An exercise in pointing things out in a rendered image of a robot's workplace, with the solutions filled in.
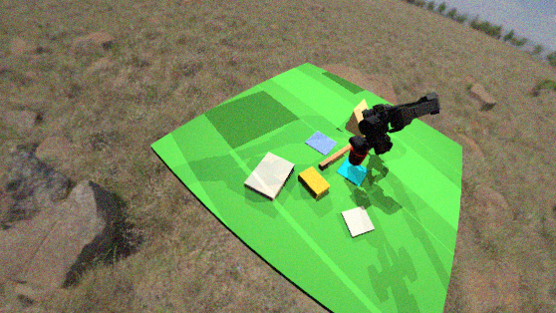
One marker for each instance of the peach flat bar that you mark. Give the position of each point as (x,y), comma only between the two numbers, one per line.
(332,158)

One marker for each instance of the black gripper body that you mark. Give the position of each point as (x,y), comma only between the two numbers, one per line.
(363,143)

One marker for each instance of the red cup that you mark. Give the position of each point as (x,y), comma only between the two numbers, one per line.
(355,158)

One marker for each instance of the white flat rectangular block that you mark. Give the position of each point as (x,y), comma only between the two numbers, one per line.
(269,176)

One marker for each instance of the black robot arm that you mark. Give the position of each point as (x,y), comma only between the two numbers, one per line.
(399,116)

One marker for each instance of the white flat square tile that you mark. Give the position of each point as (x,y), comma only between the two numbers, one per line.
(357,221)

